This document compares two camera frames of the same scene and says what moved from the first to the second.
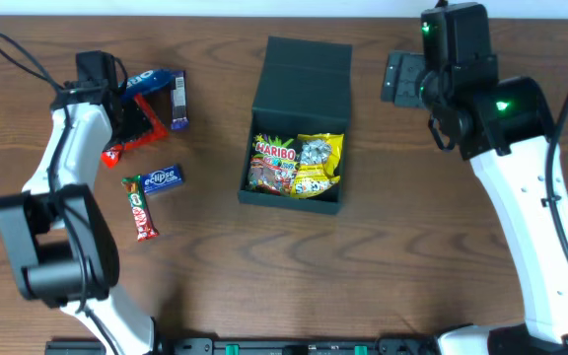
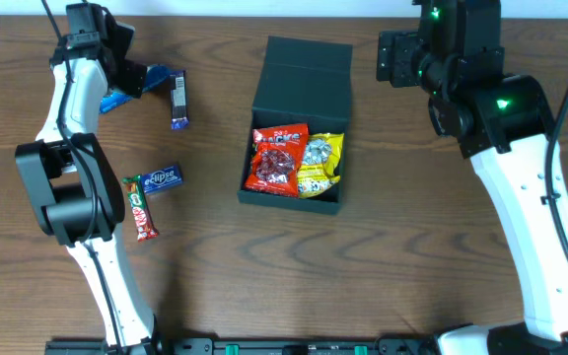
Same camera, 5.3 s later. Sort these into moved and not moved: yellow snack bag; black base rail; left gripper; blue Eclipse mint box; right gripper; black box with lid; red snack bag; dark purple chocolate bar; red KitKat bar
Moved: right gripper; red snack bag; left gripper
Not moved: blue Eclipse mint box; black box with lid; yellow snack bag; black base rail; red KitKat bar; dark purple chocolate bar
